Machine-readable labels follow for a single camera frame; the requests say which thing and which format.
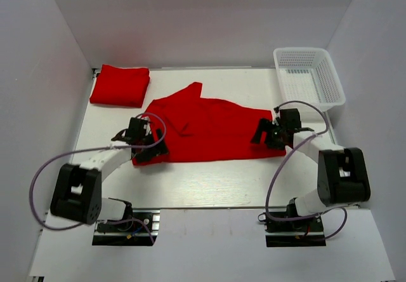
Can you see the red t-shirt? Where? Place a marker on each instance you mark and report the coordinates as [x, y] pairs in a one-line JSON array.
[[206, 129], [120, 87]]

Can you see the white plastic basket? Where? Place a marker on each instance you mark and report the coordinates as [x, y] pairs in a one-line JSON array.
[[308, 74]]

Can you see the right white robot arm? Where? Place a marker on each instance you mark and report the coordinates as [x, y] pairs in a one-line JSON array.
[[342, 178]]

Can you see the folded red t-shirt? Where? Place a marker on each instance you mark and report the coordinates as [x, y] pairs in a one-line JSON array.
[[120, 87]]

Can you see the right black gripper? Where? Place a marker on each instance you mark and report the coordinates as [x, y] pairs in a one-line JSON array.
[[264, 126]]

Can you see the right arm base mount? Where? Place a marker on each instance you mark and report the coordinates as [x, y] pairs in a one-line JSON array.
[[302, 233]]

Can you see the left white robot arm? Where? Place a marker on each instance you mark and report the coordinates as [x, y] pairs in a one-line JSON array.
[[78, 192]]

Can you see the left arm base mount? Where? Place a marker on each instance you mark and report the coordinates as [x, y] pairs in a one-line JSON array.
[[129, 233]]

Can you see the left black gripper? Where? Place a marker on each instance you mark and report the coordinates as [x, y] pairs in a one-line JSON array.
[[161, 149]]

